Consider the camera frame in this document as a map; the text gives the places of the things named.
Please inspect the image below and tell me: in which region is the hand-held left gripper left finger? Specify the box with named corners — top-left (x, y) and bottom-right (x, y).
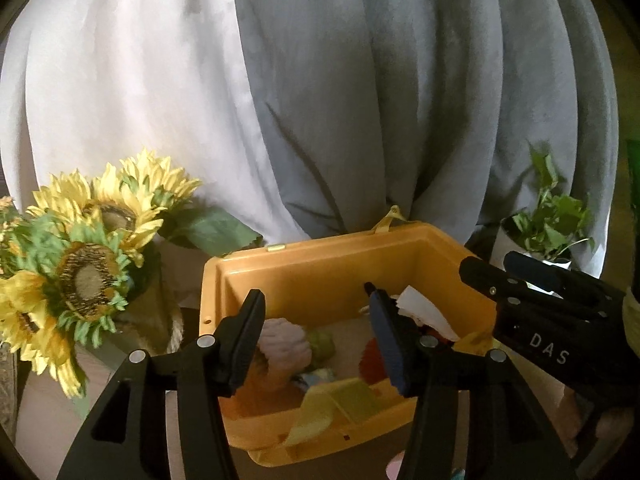
top-left (56, 288), bottom-right (267, 480)

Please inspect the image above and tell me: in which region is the grey ribbed vase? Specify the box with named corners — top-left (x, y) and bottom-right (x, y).
top-left (75, 247), bottom-right (187, 418)

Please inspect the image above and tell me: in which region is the grey curtain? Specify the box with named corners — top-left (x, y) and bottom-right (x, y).
top-left (227, 0), bottom-right (621, 281)

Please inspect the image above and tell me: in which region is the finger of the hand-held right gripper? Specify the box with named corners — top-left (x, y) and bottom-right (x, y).
top-left (458, 256), bottom-right (527, 311)
top-left (502, 251), bottom-right (576, 296)

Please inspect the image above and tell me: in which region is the red strawberry plush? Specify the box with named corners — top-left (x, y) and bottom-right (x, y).
top-left (306, 325), bottom-right (458, 386)

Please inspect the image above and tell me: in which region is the white paper piece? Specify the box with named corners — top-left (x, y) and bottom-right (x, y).
top-left (395, 286), bottom-right (461, 343)

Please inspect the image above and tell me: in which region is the orange plastic crate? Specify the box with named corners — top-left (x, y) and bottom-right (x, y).
top-left (198, 221), bottom-right (506, 468)

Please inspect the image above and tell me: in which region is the brown patterned cloth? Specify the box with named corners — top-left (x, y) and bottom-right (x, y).
top-left (0, 345), bottom-right (20, 441)

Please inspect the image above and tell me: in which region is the green leafy plant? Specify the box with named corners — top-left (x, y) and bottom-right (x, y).
top-left (507, 142), bottom-right (596, 263)

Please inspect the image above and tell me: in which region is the pale pink curtain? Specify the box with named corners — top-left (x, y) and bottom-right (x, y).
top-left (0, 0), bottom-right (301, 311)

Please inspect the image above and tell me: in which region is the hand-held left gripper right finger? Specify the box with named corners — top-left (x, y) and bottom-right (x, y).
top-left (363, 281), bottom-right (578, 480)

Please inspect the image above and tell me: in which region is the pink knitted plush toy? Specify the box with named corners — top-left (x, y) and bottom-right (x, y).
top-left (255, 317), bottom-right (313, 393)

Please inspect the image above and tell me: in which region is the pink sponge puff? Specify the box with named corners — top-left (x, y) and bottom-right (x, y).
top-left (386, 452), bottom-right (409, 480)

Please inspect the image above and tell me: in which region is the white plant pot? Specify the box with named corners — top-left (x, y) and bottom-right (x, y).
top-left (489, 214), bottom-right (573, 293)

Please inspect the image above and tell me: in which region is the artificial sunflower bouquet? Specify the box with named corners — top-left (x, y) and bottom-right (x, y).
top-left (0, 149), bottom-right (263, 398)

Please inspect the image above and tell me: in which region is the yellow ribbon handle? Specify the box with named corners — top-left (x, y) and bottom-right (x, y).
top-left (372, 205), bottom-right (408, 235)
top-left (452, 330), bottom-right (493, 356)
top-left (282, 377), bottom-right (396, 448)

